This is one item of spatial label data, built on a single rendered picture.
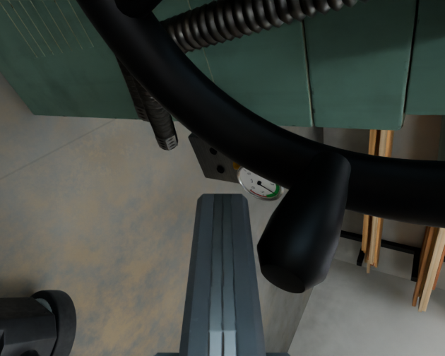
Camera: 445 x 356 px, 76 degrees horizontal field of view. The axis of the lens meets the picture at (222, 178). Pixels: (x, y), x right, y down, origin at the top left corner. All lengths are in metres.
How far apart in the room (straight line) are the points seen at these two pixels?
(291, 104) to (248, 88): 0.05
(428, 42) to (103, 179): 0.88
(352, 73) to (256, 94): 0.11
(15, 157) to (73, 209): 0.21
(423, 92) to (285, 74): 0.13
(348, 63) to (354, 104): 0.04
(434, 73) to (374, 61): 0.05
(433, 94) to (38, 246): 0.91
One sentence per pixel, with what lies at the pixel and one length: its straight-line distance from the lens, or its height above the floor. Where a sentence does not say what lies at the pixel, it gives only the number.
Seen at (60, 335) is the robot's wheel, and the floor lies 0.19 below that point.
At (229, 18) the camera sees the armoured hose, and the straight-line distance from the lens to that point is 0.19.
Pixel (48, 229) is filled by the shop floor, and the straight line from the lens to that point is 0.94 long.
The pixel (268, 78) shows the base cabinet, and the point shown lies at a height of 0.66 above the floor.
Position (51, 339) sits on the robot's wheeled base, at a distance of 0.81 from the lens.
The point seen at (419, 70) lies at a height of 0.81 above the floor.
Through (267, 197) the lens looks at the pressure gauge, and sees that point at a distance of 0.37.
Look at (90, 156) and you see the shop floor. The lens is 0.96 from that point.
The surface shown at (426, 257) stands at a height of 1.02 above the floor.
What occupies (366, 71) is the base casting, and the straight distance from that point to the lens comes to 0.31.
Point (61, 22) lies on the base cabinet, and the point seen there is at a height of 0.35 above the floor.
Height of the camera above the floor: 0.81
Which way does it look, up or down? 33 degrees down
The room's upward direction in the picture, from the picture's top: 100 degrees clockwise
